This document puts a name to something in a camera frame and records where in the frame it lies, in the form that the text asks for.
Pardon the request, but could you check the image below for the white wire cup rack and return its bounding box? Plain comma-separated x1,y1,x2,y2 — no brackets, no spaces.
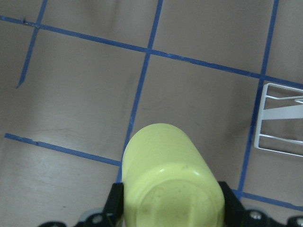
253,83,303,157

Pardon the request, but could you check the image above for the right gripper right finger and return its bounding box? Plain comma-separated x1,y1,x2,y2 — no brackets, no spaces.
218,181,246,227

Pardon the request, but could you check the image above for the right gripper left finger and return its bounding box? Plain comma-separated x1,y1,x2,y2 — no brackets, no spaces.
103,183,124,227

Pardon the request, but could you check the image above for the yellow plastic cup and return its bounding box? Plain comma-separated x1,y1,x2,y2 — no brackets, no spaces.
121,123,224,227

